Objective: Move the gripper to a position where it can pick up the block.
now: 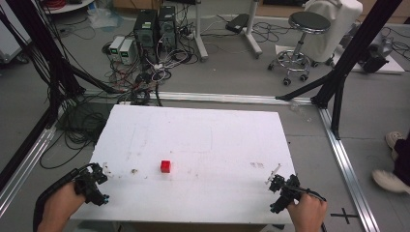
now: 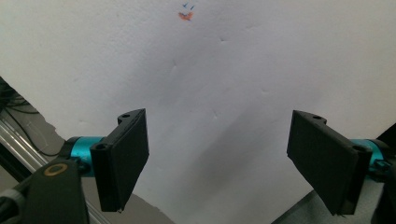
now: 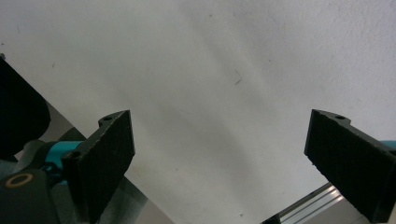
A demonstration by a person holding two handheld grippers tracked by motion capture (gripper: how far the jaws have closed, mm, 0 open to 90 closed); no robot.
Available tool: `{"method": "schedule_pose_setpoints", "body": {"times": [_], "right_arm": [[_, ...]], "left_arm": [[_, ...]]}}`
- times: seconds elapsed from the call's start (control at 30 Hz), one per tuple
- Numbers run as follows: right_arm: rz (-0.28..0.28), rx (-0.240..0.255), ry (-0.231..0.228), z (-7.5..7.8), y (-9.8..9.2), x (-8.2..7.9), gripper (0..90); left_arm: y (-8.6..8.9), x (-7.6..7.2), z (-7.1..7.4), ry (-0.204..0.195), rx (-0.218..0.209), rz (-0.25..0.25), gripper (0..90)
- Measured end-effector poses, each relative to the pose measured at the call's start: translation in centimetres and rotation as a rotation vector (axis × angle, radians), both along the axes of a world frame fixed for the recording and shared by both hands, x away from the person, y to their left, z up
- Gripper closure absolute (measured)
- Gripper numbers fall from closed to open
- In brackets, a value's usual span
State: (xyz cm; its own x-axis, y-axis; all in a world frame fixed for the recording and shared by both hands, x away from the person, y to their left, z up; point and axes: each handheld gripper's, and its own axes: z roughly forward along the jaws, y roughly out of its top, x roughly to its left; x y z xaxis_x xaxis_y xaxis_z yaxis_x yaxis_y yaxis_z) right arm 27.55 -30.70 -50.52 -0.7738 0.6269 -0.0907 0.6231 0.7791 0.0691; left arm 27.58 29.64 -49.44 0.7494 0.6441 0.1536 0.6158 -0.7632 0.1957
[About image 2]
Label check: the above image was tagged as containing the white paper table cover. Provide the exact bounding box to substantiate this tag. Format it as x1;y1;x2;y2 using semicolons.
0;0;396;224

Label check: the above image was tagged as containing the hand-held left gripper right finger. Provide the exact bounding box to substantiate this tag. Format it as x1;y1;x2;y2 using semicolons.
286;109;384;217

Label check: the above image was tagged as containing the bundle of black cables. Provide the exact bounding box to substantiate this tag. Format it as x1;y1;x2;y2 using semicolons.
0;77;40;115

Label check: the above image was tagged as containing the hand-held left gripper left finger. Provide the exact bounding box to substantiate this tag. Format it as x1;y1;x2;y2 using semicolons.
70;108;150;213

